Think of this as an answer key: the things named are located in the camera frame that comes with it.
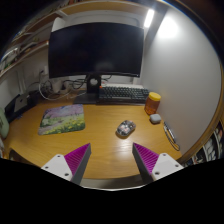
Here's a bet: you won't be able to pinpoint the dark grey mechanical keyboard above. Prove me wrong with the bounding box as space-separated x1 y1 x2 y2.
97 85 150 105

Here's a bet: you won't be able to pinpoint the pale green cushion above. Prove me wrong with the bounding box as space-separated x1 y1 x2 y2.
0 107 10 139

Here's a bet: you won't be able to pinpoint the grey earbud case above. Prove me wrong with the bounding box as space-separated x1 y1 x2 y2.
149 113 163 125

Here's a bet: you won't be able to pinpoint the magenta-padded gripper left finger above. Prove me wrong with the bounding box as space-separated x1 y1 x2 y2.
41 142 92 186

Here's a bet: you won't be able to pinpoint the black box device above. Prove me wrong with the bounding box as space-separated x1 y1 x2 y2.
3 89 41 123

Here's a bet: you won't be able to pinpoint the transparent computer mouse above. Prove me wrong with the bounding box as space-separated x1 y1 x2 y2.
116 119 137 138

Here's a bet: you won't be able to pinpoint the white power strip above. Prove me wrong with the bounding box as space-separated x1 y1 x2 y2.
49 78 72 95

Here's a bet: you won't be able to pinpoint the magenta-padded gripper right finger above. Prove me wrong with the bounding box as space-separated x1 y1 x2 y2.
132 142 185 185

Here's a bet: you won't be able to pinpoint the black monitor stand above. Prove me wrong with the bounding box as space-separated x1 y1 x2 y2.
73 73 103 105

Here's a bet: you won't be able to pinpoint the amber jar with yellow lid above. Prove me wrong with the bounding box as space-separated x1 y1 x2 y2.
144 91 162 116

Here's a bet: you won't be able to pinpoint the black curved computer monitor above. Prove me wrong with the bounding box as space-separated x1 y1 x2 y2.
47 22 145 80

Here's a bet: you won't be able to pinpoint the white cable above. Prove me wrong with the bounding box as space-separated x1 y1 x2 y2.
37 79 78 101

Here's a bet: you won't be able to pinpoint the dark pens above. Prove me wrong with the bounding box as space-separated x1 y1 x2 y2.
162 121 181 152

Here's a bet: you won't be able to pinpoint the flower landscape print mouse pad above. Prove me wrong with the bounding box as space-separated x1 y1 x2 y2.
37 103 86 136

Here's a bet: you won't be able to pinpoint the bookshelf with books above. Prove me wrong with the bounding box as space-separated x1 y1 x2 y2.
181 119 224 168

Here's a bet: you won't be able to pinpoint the bright light strip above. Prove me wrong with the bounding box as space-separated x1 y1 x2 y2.
143 8 156 30

